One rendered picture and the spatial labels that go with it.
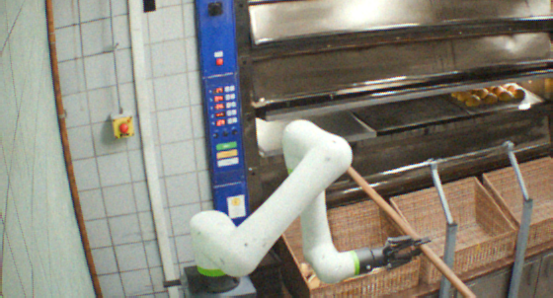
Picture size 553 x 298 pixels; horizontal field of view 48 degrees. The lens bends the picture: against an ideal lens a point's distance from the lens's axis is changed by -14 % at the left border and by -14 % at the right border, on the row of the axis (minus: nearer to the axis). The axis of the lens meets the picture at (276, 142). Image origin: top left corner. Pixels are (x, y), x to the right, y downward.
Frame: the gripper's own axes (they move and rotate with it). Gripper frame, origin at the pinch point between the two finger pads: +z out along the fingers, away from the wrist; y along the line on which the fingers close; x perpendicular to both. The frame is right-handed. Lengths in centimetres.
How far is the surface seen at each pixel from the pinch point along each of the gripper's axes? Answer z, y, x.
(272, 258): -37, 33, -68
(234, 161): -43, -2, -97
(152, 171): -80, -3, -98
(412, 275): 27, 53, -55
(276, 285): -38, 44, -61
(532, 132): 134, 15, -103
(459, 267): 53, 55, -52
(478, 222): 87, 56, -90
